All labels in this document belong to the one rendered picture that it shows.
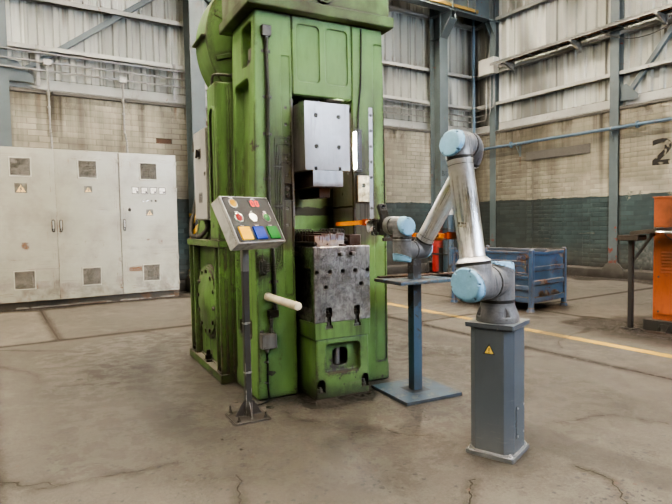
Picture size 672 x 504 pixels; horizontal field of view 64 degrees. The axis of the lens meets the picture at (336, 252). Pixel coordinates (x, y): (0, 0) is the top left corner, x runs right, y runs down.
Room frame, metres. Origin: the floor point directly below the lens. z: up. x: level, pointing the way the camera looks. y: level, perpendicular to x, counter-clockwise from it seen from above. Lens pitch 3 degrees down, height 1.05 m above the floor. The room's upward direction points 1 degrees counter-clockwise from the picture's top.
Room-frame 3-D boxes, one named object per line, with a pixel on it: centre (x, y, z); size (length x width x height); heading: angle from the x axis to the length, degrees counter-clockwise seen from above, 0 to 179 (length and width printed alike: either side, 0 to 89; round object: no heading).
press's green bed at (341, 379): (3.46, 0.09, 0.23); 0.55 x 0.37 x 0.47; 28
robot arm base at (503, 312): (2.43, -0.73, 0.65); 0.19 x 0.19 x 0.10
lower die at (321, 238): (3.43, 0.14, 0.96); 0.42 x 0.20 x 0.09; 28
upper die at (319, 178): (3.43, 0.14, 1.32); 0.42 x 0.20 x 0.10; 28
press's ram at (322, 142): (3.45, 0.10, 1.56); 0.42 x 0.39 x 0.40; 28
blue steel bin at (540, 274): (6.80, -2.15, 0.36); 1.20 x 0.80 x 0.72; 38
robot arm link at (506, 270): (2.43, -0.72, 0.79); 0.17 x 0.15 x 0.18; 133
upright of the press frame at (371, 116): (3.74, -0.13, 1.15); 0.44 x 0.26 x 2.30; 28
